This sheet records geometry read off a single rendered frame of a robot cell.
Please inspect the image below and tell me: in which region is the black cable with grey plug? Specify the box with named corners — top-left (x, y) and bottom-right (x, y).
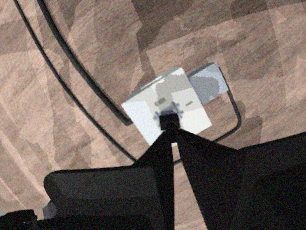
top-left (12, 0), bottom-right (241, 163)

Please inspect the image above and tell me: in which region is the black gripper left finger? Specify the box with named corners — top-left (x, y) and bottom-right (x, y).
top-left (43, 131), bottom-right (176, 230)

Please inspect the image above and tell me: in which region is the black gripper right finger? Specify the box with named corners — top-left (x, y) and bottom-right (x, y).
top-left (176, 128), bottom-right (306, 230)

